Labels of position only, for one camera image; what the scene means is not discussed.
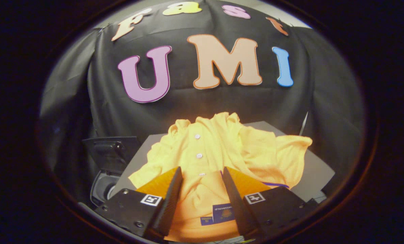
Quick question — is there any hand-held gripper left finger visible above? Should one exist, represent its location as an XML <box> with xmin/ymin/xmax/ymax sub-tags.
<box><xmin>94</xmin><ymin>166</ymin><xmax>184</xmax><ymax>239</ymax></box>

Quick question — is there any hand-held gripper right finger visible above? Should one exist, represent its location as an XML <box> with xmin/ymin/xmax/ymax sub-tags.
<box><xmin>221</xmin><ymin>166</ymin><xmax>319</xmax><ymax>239</ymax></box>

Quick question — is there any yellow polo shirt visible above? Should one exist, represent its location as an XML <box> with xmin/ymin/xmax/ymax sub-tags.
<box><xmin>128</xmin><ymin>112</ymin><xmax>313</xmax><ymax>243</ymax></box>

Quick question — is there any black backdrop cloth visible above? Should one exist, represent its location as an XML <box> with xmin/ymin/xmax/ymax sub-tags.
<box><xmin>39</xmin><ymin>0</ymin><xmax>367</xmax><ymax>200</ymax></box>

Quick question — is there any white cabinet with black frame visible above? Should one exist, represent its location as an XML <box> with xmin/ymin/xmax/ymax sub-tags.
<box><xmin>111</xmin><ymin>121</ymin><xmax>336</xmax><ymax>204</ymax></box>

